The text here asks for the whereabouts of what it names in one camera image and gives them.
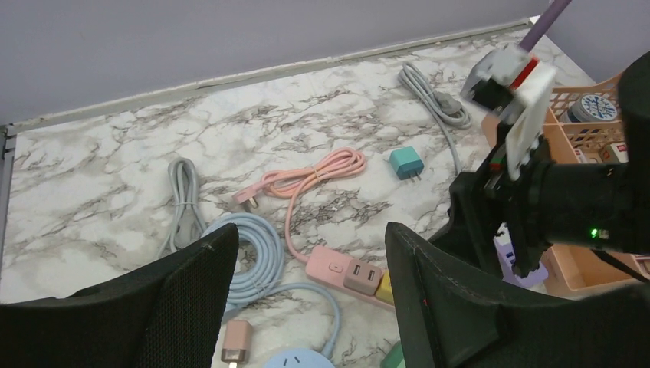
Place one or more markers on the pink power strip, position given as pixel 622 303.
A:
pixel 328 267

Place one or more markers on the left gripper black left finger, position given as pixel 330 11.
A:
pixel 164 314

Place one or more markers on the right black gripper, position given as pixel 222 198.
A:
pixel 587 205

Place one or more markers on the round blue power strip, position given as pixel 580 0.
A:
pixel 298 358

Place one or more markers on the round blue patterned disc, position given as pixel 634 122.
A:
pixel 590 108

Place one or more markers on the teal plug adapter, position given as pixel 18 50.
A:
pixel 406 163

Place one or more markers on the brown pink plug adapter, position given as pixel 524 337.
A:
pixel 362 277

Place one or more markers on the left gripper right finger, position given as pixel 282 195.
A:
pixel 451 314

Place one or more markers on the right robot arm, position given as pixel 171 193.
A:
pixel 604 207

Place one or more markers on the orange plastic file rack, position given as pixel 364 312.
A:
pixel 574 271

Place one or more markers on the green plug adapter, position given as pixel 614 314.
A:
pixel 394 358

